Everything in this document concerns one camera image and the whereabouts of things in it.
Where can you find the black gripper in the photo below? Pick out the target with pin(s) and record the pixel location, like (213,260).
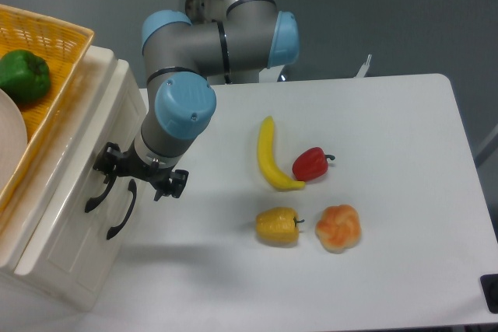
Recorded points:
(112,163)

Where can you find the white drawer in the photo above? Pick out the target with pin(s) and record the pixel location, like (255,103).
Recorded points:
(68,252)

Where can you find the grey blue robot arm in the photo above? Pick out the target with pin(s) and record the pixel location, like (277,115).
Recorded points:
(179,56)

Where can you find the white drawer cabinet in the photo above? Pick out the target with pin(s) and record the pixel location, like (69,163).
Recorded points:
(29,203)

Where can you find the yellow banana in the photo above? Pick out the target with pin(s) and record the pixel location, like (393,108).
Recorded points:
(266,160)

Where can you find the white plate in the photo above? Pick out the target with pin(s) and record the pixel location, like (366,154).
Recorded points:
(13,138)

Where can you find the yellow bell pepper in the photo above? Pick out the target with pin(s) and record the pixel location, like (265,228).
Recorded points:
(278,225)

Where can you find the yellow woven basket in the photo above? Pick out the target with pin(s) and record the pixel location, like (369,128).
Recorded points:
(61,45)

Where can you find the green bell pepper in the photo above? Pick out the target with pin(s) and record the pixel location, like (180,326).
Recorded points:
(25,77)

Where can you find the red bell pepper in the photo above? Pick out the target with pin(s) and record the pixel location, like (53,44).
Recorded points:
(311,164)

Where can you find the orange bread roll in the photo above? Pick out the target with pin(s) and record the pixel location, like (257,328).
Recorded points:
(339,228)

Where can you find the black device at table corner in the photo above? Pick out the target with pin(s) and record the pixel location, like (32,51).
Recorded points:
(489,283)

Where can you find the black lower drawer handle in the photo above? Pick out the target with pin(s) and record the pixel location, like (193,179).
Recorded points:
(126,211)

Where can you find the right metal table bracket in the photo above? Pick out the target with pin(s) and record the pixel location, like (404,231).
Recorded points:
(364,68)

